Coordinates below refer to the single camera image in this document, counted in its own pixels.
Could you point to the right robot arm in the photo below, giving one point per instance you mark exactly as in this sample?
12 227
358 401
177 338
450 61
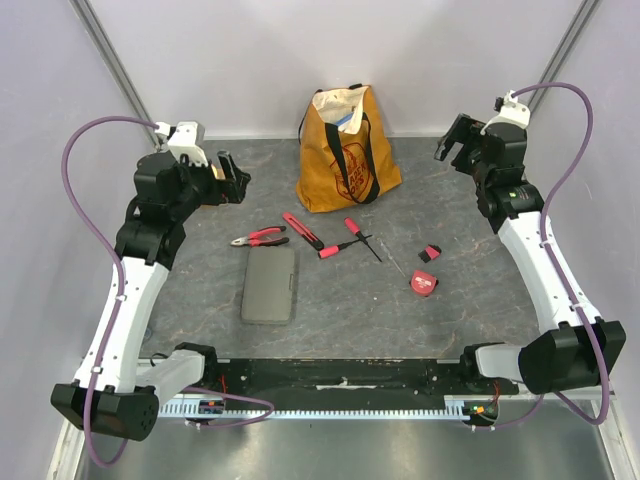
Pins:
576 347

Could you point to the yellow tote bag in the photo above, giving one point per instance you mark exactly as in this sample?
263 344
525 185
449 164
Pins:
345 156

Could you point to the small red black holder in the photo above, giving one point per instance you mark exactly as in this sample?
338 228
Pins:
429 253

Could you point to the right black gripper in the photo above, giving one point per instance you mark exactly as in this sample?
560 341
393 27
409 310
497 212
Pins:
465 145

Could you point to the red black pliers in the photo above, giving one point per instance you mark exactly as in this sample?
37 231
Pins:
267 237

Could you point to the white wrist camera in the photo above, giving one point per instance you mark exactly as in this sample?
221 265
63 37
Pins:
509 111
183 141

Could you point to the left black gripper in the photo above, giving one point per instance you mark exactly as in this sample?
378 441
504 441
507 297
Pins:
230 190

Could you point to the grey plastic tool case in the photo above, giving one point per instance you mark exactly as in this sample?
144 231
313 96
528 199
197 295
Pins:
269 284

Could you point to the clear voltage tester screwdriver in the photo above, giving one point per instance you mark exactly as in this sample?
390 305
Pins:
392 258

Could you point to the red tape measure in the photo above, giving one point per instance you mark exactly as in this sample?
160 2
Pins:
423 283

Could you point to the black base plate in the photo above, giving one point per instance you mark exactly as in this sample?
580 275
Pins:
349 384

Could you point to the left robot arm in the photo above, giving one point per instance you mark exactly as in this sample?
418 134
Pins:
108 395

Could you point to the red flathead screwdriver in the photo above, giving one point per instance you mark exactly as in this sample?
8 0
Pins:
355 230

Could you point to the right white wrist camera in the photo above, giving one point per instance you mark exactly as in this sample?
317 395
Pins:
509 111

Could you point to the red phillips screwdriver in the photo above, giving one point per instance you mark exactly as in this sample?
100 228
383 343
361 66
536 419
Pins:
335 249

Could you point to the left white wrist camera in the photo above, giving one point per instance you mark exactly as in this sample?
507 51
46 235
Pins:
183 141

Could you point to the red utility knife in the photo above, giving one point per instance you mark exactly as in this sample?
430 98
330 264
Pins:
303 231

